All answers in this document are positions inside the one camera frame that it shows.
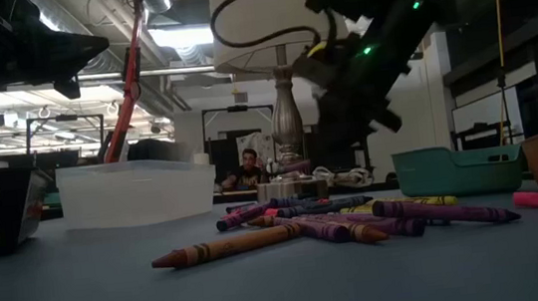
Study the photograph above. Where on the purple crayon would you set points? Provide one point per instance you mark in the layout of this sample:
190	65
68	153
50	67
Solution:
327	232
446	212
241	217
402	227

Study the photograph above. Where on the whiteboard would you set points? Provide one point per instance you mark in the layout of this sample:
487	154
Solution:
485	112

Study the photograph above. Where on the clear plastic bin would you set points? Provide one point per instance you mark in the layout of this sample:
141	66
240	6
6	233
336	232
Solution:
133	195

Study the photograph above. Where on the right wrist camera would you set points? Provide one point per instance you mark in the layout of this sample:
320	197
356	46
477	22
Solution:
313	73

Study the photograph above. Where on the black case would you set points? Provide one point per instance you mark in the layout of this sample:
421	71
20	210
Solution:
159	149

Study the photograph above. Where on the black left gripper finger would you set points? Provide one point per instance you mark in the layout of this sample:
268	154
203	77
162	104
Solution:
78	47
67	89

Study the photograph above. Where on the person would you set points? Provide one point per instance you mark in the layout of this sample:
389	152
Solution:
249	172

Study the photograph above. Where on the pink crayon piece at right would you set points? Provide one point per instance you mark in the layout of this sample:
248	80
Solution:
534	200

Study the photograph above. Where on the pink eraser cap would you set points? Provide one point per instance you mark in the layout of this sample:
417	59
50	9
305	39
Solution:
271	212

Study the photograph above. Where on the yellow crayon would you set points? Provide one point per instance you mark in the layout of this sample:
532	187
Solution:
419	201

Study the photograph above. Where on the black metal rig frame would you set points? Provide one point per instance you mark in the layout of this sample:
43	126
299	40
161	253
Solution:
237	108

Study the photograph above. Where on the patterned cloth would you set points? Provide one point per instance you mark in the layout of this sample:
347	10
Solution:
258	141

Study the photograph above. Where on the teal plastic bin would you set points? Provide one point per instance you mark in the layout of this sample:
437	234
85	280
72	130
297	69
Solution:
452	176

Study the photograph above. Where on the white shade table lamp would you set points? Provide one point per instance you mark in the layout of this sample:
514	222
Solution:
285	113

